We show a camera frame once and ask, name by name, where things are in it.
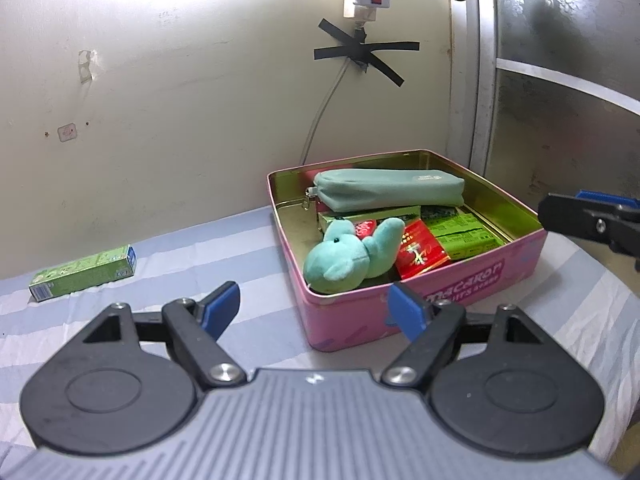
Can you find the black tape cross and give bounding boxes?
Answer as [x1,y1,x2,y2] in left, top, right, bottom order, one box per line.
[313,18,420,89]

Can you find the long green carton box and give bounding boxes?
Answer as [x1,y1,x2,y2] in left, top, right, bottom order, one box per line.
[28,244,137,303]

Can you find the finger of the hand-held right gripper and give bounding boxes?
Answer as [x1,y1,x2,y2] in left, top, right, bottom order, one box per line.
[575,189,640,211]
[537,193,640,272]

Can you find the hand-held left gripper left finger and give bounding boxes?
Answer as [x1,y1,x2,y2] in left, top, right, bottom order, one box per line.
[50,281,247,389]

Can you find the red packet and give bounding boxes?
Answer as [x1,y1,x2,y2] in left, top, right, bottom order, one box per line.
[394,218,452,281]

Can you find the frosted glass sliding door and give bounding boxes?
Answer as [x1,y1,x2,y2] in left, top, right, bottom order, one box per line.
[467,0,640,286]

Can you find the pink tin box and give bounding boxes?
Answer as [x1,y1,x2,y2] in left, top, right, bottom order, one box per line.
[266,149,546,354]

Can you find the teal plush bear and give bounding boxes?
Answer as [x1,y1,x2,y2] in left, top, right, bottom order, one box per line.
[303,217,406,295]

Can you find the teal pencil case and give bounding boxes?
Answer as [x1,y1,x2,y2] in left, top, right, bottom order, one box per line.
[305,167,466,214]

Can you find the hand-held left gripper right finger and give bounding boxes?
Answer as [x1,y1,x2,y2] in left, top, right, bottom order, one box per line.
[382,282,571,389]

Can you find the grey wall cable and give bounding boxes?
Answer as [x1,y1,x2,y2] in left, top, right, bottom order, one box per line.
[299,59,351,165]

